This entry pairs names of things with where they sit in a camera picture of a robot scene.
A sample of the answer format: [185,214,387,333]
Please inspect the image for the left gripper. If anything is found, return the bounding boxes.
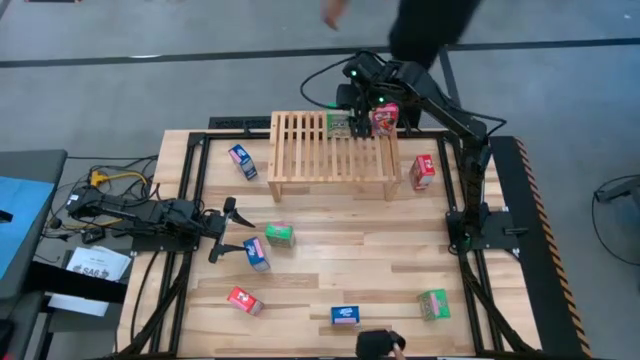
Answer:
[202,197,257,264]

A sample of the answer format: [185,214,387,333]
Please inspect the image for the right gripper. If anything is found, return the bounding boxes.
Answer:
[335,79,404,140]

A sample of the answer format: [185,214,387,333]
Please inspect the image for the green Apple Jacks cereal box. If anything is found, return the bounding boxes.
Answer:
[326,111,353,140]
[416,288,452,322]
[264,221,297,250]

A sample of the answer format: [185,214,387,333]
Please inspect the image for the red Froot Loops cereal box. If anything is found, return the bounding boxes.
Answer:
[226,285,265,317]
[408,153,437,192]
[370,102,401,138]

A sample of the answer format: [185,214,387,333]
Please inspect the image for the blue Frosted Flakes cereal box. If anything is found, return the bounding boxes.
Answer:
[242,236,272,273]
[227,143,259,181]
[330,305,361,327]

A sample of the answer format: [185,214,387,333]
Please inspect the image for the wooden slatted shelf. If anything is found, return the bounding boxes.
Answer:
[266,110,404,203]

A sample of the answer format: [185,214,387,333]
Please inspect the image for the black ribbed strip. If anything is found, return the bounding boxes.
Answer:
[207,116,272,131]

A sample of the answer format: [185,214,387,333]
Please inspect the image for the person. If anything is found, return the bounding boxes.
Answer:
[388,0,484,70]

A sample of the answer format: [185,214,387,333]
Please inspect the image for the printed white paper sheet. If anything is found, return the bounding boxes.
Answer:
[64,245,133,283]

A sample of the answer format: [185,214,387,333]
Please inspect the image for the black power adapter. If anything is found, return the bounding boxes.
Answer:
[81,227,107,245]

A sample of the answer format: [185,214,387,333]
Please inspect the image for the black hazard-striped panel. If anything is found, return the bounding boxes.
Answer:
[488,135,595,360]

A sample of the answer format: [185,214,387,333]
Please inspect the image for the plain white paper sheet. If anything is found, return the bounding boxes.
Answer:
[46,293,111,318]

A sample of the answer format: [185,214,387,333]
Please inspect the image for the black support beam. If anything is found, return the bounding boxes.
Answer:
[27,262,129,304]

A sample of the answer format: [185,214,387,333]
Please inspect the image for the grey side table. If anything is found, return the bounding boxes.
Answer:
[0,148,69,360]

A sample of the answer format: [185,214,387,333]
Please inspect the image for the blue mat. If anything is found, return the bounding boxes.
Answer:
[0,174,56,281]

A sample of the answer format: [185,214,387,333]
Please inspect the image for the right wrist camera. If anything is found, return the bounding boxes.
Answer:
[343,49,384,82]

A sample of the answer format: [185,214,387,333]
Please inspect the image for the black camera cable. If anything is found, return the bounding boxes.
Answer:
[299,53,352,109]

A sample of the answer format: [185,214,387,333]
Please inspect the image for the black metal rig frame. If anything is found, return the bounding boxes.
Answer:
[117,130,539,360]

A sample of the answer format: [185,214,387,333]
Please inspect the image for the yellow cable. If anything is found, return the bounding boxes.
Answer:
[104,171,150,187]

